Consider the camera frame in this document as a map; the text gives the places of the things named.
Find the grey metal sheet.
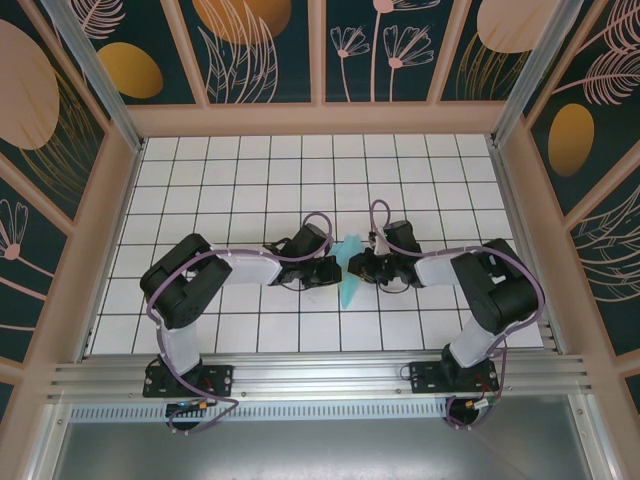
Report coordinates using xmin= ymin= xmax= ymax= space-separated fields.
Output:
xmin=29 ymin=404 xmax=616 ymax=480

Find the slotted grey cable duct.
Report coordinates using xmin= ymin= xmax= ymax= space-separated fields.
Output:
xmin=67 ymin=399 xmax=454 ymax=424

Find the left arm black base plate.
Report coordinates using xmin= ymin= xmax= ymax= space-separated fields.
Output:
xmin=142 ymin=363 xmax=236 ymax=400

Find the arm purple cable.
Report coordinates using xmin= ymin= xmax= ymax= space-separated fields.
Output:
xmin=368 ymin=199 xmax=546 ymax=432
xmin=147 ymin=211 xmax=335 ymax=435

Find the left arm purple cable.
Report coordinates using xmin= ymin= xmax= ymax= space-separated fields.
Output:
xmin=147 ymin=211 xmax=335 ymax=435

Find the light blue paper sheet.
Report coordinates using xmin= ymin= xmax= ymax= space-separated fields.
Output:
xmin=333 ymin=233 xmax=369 ymax=311

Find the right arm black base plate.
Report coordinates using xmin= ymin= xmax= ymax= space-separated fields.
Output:
xmin=408 ymin=359 xmax=501 ymax=395

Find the aluminium side rail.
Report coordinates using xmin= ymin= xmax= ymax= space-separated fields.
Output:
xmin=487 ymin=142 xmax=564 ymax=357

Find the aluminium mounting rail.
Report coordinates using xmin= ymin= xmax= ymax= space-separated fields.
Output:
xmin=47 ymin=352 xmax=594 ymax=401

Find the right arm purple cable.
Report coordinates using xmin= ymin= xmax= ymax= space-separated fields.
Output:
xmin=368 ymin=199 xmax=546 ymax=432

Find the aluminium frame post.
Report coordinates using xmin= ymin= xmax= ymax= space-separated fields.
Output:
xmin=39 ymin=0 xmax=147 ymax=153
xmin=489 ymin=0 xmax=586 ymax=147

